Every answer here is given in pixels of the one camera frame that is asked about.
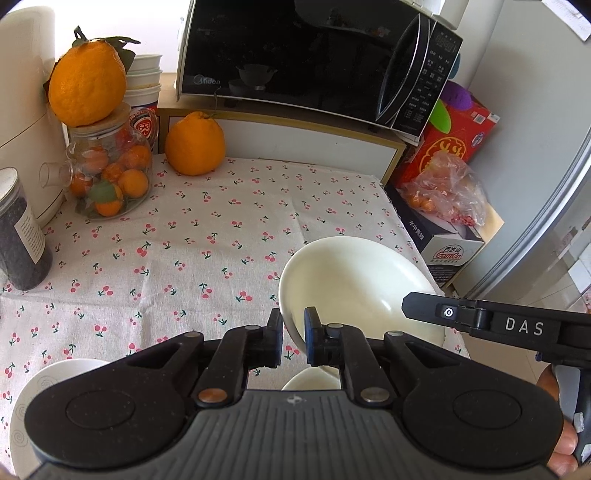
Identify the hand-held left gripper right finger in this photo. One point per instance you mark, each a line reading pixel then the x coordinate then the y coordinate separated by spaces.
pixel 311 337

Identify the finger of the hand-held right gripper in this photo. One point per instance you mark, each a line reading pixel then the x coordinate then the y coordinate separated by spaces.
pixel 461 313

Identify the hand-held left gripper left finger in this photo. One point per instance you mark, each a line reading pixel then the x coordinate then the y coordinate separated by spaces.
pixel 276 341

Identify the white bowl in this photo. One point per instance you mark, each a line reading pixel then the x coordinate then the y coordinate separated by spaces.
pixel 351 286
pixel 309 381

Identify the blue patterned porcelain bowl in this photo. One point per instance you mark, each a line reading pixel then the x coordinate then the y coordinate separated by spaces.
pixel 41 392

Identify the person's right hand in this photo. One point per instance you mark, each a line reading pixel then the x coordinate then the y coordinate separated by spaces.
pixel 565 450

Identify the black and white carton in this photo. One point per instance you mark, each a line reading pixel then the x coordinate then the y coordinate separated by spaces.
pixel 438 249

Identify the cherry print tablecloth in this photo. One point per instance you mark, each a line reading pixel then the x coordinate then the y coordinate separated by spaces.
pixel 207 240

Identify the clear plastic bag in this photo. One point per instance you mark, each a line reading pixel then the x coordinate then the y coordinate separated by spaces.
pixel 448 189

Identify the red printed box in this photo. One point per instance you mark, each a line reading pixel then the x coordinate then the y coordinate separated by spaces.
pixel 443 147

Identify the grey refrigerator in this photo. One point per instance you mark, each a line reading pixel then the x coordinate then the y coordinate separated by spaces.
pixel 531 161

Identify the white wooden microwave stand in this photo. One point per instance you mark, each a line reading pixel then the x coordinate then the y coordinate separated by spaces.
pixel 300 138

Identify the glass jar of small oranges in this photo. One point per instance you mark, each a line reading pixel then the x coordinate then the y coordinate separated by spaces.
pixel 111 180

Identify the red logo paper cup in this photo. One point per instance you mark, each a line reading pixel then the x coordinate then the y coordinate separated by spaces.
pixel 147 127

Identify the plastic jar with dark contents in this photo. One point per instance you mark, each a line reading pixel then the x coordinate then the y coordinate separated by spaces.
pixel 21 240

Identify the white paper tub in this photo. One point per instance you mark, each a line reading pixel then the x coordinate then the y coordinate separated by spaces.
pixel 145 62
pixel 144 79
pixel 141 98

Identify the black microwave oven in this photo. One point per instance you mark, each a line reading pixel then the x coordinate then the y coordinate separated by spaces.
pixel 300 50

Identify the white printer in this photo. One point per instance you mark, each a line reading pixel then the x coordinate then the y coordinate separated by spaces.
pixel 438 11

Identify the paper note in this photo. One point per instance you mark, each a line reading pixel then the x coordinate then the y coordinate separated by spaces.
pixel 565 14

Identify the large orange with leaves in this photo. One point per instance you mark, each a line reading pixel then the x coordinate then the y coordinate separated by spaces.
pixel 87 83

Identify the white air fryer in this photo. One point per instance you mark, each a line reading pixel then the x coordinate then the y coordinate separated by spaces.
pixel 23 92

